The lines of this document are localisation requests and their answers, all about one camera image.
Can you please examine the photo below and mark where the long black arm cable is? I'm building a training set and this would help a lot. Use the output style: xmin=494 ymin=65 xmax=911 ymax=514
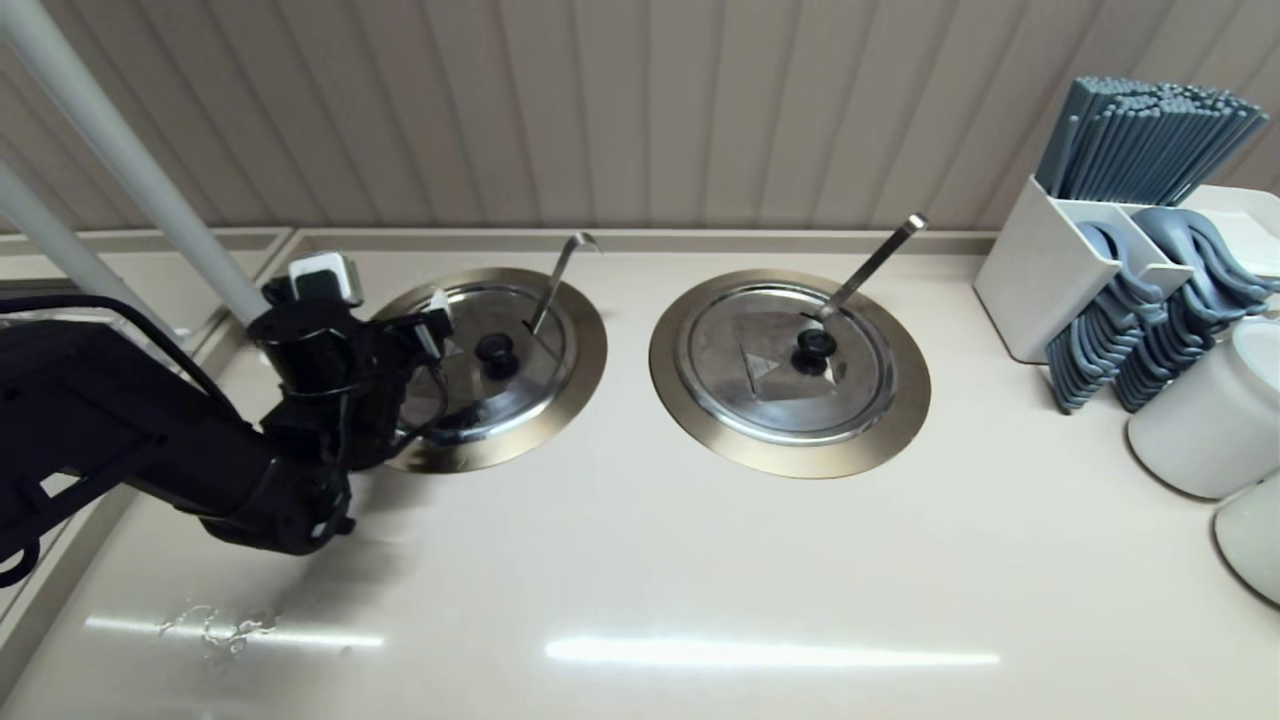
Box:
xmin=0 ymin=293 xmax=241 ymax=421

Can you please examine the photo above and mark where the thick white pole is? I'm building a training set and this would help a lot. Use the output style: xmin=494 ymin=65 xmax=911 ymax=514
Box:
xmin=0 ymin=0 xmax=273 ymax=326

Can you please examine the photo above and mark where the white rectangular tray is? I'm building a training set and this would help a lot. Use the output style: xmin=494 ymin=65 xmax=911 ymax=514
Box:
xmin=1182 ymin=183 xmax=1280 ymax=281

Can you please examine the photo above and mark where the thin white pole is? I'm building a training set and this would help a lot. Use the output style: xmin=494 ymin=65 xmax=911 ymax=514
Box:
xmin=0 ymin=160 xmax=186 ymax=346

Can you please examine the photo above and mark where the steel lid with black knob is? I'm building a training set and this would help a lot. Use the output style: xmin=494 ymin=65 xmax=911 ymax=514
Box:
xmin=675 ymin=283 xmax=899 ymax=447
xmin=400 ymin=285 xmax=580 ymax=444

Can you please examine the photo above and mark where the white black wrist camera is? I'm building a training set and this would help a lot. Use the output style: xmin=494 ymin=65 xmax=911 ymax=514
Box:
xmin=287 ymin=251 xmax=364 ymax=308

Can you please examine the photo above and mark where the grey chopsticks bundle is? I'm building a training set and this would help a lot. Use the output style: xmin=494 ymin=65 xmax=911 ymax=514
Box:
xmin=1034 ymin=76 xmax=1269 ymax=208

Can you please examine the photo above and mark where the ladle handle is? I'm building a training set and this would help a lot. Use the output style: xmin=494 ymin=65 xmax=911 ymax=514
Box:
xmin=525 ymin=232 xmax=601 ymax=337
xmin=800 ymin=213 xmax=930 ymax=329

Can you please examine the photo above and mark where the white cutlery holder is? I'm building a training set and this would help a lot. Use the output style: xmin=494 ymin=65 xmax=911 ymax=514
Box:
xmin=974 ymin=175 xmax=1198 ymax=366

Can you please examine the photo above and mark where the grey spoon stack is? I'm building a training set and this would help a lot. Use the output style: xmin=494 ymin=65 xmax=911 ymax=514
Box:
xmin=1045 ymin=220 xmax=1168 ymax=414
xmin=1114 ymin=207 xmax=1280 ymax=413

